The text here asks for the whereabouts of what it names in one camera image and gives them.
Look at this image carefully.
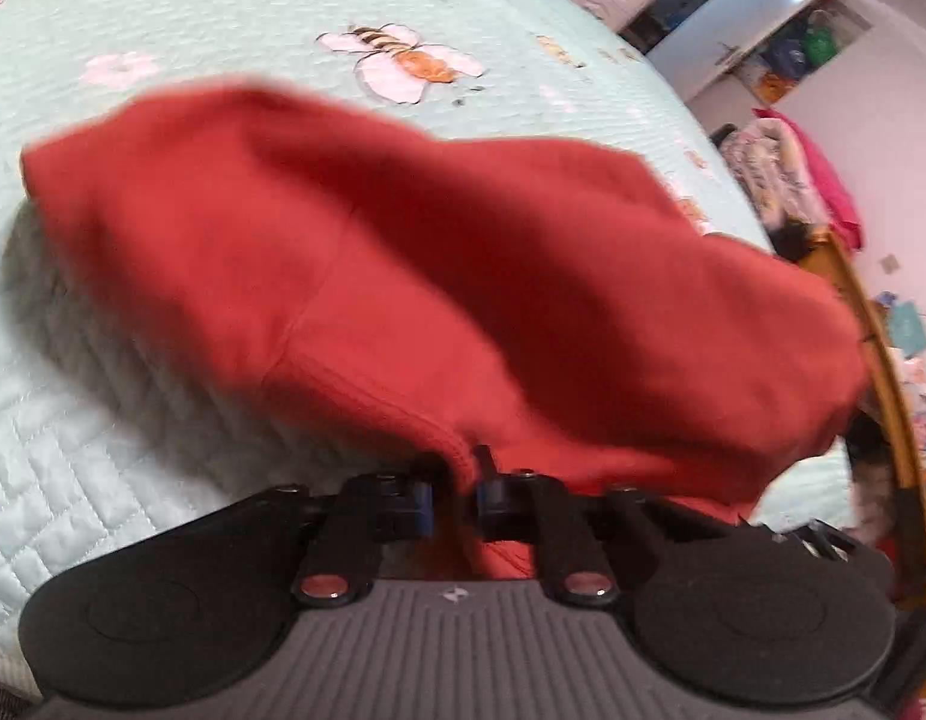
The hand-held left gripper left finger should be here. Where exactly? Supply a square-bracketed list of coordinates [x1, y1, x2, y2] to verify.
[238, 457, 437, 608]

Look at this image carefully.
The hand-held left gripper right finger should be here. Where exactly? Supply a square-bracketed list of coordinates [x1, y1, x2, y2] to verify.
[474, 446, 696, 608]

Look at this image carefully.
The red long-sleeved shirt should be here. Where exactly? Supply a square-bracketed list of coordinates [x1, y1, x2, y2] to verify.
[20, 79, 873, 582]

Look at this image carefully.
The wooden furniture piece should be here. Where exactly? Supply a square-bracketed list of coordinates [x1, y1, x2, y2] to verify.
[796, 229, 926, 605]

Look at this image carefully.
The patterned folded quilt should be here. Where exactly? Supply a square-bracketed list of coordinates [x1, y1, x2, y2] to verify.
[721, 120, 831, 230]

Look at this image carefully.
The colourful clutter pile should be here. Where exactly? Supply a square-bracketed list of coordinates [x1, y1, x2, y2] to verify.
[871, 289, 926, 481]

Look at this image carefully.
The pink blanket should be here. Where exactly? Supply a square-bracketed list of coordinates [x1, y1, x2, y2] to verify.
[755, 109, 865, 252]

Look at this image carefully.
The mint quilted bee-print bedspread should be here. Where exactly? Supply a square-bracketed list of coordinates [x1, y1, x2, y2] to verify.
[0, 0, 858, 661]

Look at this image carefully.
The white cabinet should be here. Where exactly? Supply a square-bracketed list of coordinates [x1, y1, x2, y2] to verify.
[500, 0, 884, 102]

